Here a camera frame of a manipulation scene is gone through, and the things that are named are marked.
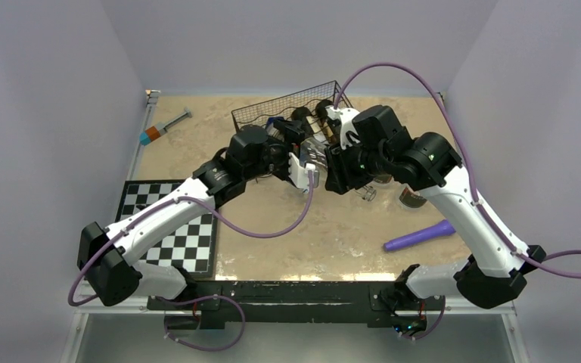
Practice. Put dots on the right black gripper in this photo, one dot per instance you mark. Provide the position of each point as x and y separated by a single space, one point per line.
341 176

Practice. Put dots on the clear glass bottle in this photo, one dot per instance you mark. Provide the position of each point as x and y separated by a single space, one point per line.
313 152

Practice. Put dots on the black white chessboard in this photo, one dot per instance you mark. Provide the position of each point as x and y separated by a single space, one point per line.
191 247

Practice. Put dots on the orange blue handled tool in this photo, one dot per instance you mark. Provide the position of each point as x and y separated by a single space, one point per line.
160 129

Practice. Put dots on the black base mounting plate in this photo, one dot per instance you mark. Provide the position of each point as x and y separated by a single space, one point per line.
376 304

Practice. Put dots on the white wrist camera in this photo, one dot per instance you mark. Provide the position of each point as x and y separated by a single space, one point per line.
302 175
348 134

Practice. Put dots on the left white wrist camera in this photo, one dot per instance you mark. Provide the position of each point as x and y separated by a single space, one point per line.
302 175

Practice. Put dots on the dark wine bottle Negroamaro label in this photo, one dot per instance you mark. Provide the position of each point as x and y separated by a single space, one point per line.
302 124

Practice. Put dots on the clear bottle silver cap right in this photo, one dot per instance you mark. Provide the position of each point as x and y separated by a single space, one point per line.
410 199

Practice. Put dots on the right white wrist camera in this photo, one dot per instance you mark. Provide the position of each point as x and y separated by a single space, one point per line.
348 134

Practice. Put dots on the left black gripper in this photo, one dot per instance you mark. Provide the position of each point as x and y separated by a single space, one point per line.
291 144

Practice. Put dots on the olive wine bottle brown label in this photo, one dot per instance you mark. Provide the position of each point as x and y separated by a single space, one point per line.
330 127

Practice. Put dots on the purple plastic microphone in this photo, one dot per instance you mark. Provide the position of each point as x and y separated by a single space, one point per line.
440 229

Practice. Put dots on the black wire wine rack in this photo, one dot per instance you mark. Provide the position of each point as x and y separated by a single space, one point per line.
258 113

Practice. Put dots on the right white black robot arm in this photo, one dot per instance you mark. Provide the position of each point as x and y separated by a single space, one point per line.
494 273

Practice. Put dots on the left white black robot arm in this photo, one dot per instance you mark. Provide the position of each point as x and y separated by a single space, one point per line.
109 259

